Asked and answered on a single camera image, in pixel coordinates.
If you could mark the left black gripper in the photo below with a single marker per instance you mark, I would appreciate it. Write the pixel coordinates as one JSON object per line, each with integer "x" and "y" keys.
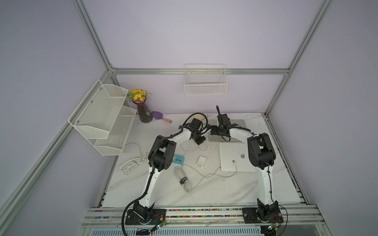
{"x": 202, "y": 139}

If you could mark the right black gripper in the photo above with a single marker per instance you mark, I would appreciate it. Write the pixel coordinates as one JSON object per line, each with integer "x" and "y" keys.
{"x": 213, "y": 130}

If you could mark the white laptop charger brick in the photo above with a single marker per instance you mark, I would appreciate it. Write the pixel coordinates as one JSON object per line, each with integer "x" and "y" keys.
{"x": 201, "y": 161}

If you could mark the teal power strip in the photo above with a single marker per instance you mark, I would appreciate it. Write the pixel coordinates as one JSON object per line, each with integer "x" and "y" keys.
{"x": 178, "y": 159}

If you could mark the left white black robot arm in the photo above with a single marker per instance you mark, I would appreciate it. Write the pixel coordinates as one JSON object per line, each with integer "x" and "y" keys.
{"x": 160, "y": 159}

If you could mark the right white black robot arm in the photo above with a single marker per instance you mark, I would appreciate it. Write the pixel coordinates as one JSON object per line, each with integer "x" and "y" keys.
{"x": 261, "y": 155}

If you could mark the silver apple laptop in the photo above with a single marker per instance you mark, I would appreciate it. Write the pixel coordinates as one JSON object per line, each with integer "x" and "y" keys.
{"x": 236, "y": 135}

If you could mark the purple pink hairbrush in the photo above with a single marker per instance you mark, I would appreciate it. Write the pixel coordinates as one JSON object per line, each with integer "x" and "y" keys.
{"x": 159, "y": 116}

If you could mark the dark purple glass vase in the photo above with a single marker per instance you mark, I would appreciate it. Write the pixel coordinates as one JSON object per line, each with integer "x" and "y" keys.
{"x": 144, "y": 113}

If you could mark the yellow artificial flowers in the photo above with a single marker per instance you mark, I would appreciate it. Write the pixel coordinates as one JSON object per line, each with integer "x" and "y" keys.
{"x": 137, "y": 96}

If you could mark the white two-tier mesh shelf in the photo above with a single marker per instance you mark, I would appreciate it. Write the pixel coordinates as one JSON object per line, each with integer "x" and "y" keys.
{"x": 103, "y": 118}

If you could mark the white wire wall basket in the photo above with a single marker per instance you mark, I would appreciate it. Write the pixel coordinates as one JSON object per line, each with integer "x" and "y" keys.
{"x": 205, "y": 79}

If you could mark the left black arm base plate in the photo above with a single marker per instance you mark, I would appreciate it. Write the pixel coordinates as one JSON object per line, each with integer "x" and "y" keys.
{"x": 153, "y": 218}

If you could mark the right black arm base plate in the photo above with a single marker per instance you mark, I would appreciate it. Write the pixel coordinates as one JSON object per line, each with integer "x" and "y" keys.
{"x": 254, "y": 215}

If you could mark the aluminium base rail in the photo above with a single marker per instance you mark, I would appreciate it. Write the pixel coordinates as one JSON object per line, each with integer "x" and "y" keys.
{"x": 206, "y": 216}

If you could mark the aluminium frame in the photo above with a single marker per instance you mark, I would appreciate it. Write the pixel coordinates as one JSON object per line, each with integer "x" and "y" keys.
{"x": 49, "y": 61}

